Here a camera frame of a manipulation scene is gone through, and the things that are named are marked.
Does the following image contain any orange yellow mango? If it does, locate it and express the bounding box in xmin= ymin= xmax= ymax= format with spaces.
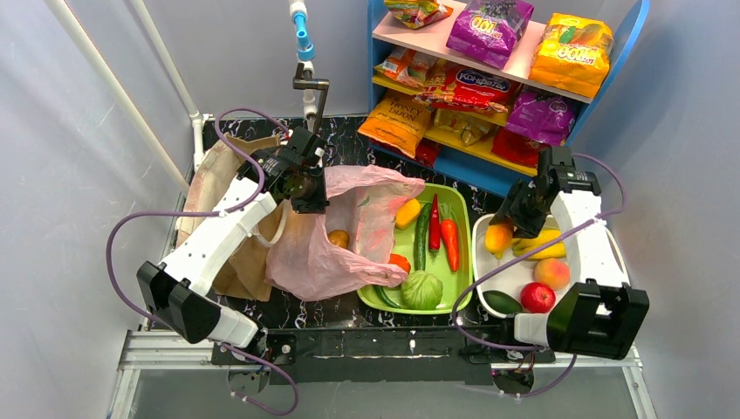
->
xmin=484 ymin=223 xmax=514 ymax=259

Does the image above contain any brown potato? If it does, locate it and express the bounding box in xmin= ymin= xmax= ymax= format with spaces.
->
xmin=327 ymin=230 xmax=350 ymax=249

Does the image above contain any pink plastic grocery bag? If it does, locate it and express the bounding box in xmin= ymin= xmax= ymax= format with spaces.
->
xmin=265 ymin=165 xmax=425 ymax=301

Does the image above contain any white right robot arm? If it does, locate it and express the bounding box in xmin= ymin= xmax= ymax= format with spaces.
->
xmin=490 ymin=147 xmax=649 ymax=360

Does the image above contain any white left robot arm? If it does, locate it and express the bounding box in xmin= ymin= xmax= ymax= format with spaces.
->
xmin=136 ymin=127 xmax=329 ymax=348

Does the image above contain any red snack bag lower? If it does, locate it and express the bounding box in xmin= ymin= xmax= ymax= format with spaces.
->
xmin=491 ymin=128 xmax=549 ymax=168

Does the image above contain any purple snack bag lower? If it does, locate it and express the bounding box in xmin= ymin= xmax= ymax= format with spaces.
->
xmin=504 ymin=86 xmax=581 ymax=146

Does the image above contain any purple snack bag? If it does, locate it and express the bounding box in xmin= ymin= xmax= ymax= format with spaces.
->
xmin=446 ymin=0 xmax=534 ymax=70
xmin=504 ymin=86 xmax=581 ymax=146

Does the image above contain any gold snack bag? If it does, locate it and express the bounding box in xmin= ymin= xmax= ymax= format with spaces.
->
xmin=433 ymin=109 xmax=494 ymax=146

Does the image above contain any brown paper bag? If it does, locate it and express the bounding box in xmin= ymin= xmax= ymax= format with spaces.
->
xmin=183 ymin=141 xmax=284 ymax=301

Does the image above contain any orange honey dijon bag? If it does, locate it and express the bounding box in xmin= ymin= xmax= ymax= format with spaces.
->
xmin=358 ymin=91 xmax=432 ymax=158

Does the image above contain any red candy bag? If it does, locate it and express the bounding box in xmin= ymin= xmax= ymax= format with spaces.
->
xmin=414 ymin=61 xmax=521 ymax=113

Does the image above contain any orange striped snack bag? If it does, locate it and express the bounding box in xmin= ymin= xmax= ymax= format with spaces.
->
xmin=374 ymin=46 xmax=438 ymax=89

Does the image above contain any yellow snack bag top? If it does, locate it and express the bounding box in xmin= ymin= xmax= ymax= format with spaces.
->
xmin=529 ymin=13 xmax=614 ymax=99

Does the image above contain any purple snack bag top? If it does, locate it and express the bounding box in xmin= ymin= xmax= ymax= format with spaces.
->
xmin=446 ymin=0 xmax=534 ymax=70

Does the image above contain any colourful snack bag top left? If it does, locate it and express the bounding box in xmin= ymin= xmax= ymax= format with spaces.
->
xmin=383 ymin=0 xmax=454 ymax=30

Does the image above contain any yellow banana bunch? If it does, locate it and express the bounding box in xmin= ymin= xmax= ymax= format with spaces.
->
xmin=511 ymin=229 xmax=568 ymax=261

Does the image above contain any white plastic tray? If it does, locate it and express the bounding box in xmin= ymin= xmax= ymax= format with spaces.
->
xmin=472 ymin=214 xmax=630 ymax=319

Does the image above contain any peach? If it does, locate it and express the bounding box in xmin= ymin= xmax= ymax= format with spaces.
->
xmin=533 ymin=258 xmax=571 ymax=291

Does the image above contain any orange carrot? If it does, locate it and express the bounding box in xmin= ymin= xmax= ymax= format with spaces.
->
xmin=441 ymin=209 xmax=460 ymax=272

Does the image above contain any red apple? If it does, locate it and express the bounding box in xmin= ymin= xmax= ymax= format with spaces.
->
xmin=519 ymin=282 xmax=556 ymax=313

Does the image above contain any red chili pepper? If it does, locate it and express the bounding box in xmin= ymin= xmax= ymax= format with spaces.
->
xmin=428 ymin=194 xmax=442 ymax=257

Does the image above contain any green plastic tray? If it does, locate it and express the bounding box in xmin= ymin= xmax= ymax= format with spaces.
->
xmin=357 ymin=183 xmax=473 ymax=315

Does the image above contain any green avocado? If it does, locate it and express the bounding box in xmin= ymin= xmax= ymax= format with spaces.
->
xmin=483 ymin=290 xmax=524 ymax=316

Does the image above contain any green cucumber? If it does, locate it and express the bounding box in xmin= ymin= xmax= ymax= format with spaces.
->
xmin=413 ymin=203 xmax=432 ymax=271

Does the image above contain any yellow bell pepper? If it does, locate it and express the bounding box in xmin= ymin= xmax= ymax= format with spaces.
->
xmin=395 ymin=198 xmax=422 ymax=230

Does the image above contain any blue wooden shelf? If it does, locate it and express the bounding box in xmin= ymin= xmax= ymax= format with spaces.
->
xmin=367 ymin=1 xmax=650 ymax=196

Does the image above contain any green cabbage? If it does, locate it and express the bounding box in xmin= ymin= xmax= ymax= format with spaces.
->
xmin=401 ymin=271 xmax=444 ymax=310

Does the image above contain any orange bumpy fruit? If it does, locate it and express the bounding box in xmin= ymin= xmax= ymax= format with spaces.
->
xmin=388 ymin=253 xmax=412 ymax=274

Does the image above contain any dark green chili pepper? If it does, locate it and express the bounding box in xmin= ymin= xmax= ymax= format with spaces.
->
xmin=373 ymin=285 xmax=401 ymax=309

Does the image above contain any white diagonal pipe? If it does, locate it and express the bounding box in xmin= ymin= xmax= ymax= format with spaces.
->
xmin=45 ymin=0 xmax=189 ymax=193

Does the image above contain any white pipe camera stand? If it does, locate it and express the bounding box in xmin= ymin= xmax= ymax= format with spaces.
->
xmin=289 ymin=0 xmax=330 ymax=134

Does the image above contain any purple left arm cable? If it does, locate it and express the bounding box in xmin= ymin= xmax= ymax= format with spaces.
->
xmin=105 ymin=107 xmax=300 ymax=417

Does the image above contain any aluminium base frame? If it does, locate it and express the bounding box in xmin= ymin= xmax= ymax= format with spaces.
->
xmin=108 ymin=327 xmax=656 ymax=418

